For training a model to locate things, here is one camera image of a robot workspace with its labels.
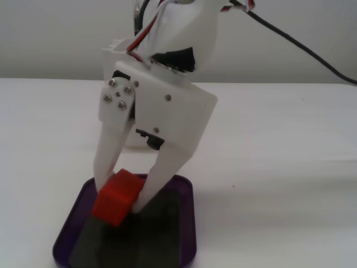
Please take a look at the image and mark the purple tray black inside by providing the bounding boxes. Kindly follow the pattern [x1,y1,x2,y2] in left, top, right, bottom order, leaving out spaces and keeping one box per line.
[52,173,198,268]

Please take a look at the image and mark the black cable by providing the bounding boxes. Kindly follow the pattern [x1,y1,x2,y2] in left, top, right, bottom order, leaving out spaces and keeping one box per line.
[230,0,357,86]

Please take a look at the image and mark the red white black wire bundle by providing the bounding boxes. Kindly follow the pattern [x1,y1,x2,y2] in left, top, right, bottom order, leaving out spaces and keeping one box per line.
[126,0,171,66]

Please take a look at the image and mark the red cube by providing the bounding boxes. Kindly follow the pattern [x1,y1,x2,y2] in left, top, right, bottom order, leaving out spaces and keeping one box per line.
[90,169,146,226]

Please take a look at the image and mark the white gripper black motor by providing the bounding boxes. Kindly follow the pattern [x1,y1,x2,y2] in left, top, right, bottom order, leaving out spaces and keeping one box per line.
[93,60,218,213]

